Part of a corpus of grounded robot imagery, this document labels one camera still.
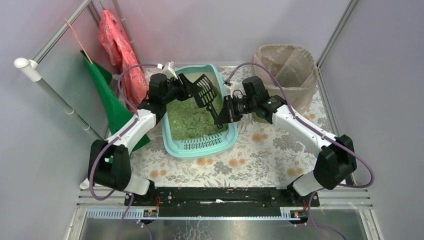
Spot green cat litter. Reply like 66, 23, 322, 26
166, 98, 229, 140

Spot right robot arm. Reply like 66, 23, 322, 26
213, 76, 357, 200

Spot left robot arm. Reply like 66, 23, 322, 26
87, 73, 202, 200

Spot bin with plastic liner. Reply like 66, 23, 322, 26
252, 44, 319, 114

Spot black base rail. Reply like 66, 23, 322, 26
124, 187, 320, 218

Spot white capped metal pole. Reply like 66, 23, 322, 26
13, 57, 103, 140

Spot black litter scoop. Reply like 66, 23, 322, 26
194, 74, 218, 125

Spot teal litter box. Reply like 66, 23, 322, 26
161, 64, 238, 158

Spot pink patterned cloth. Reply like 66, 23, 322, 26
97, 9, 149, 106

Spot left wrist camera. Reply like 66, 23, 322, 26
156, 61, 178, 79

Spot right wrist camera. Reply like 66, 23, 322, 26
223, 80, 242, 97

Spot pink hanger rod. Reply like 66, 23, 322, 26
64, 18, 93, 64

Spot green cloth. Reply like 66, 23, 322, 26
80, 50, 133, 134

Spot floral mat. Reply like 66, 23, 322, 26
130, 115, 316, 187

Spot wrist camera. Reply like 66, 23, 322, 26
156, 61, 178, 79
223, 80, 242, 97

